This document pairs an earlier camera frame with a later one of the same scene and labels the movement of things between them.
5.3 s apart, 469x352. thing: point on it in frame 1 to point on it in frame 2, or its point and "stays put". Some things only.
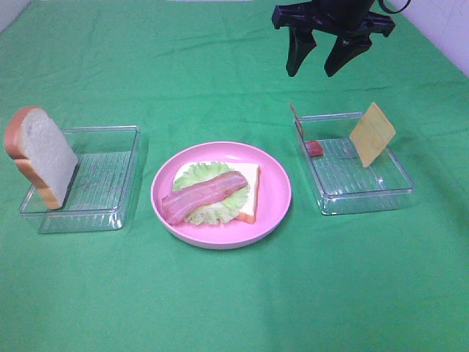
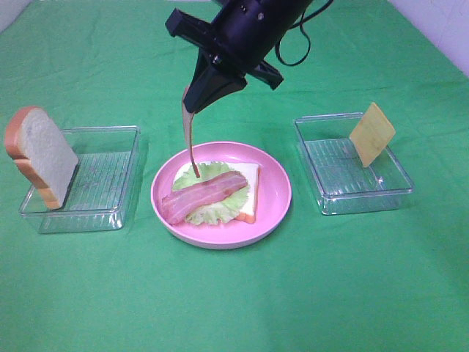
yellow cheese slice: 372,135 stays put
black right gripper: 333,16 to 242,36
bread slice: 251,172 stays put
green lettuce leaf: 220,210 stays put
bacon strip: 314,147 to 189,122
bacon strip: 177,204 stays put
